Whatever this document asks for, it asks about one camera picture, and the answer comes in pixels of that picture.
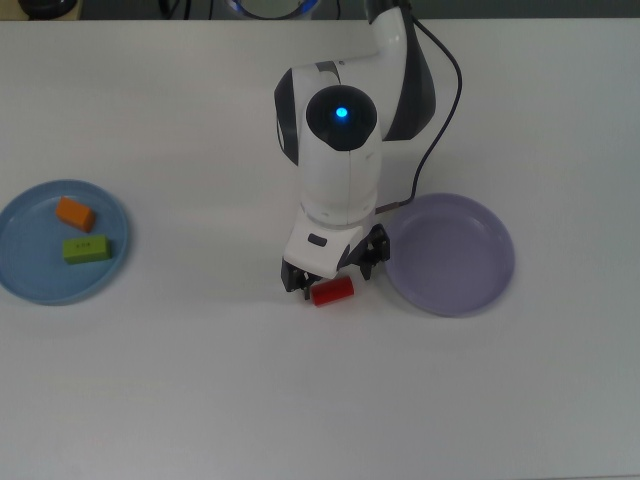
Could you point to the orange block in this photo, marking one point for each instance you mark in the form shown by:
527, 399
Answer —
75, 214

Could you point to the purple plate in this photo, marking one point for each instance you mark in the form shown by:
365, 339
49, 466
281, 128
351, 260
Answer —
450, 255

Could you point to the green rectangular block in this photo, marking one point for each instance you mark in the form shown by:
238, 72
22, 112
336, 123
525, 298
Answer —
85, 249

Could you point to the blue plate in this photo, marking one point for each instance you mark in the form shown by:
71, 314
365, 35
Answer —
35, 280

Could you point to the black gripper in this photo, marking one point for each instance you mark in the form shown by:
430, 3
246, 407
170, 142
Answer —
352, 255

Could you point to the white robot base blue light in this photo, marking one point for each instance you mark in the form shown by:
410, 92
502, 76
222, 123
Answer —
272, 7

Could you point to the red cylinder block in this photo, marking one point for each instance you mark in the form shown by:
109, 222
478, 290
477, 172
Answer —
332, 292

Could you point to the black round object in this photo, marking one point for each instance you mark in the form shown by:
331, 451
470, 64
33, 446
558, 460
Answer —
47, 4

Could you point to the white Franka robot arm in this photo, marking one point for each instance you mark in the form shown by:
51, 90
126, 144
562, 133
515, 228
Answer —
345, 170

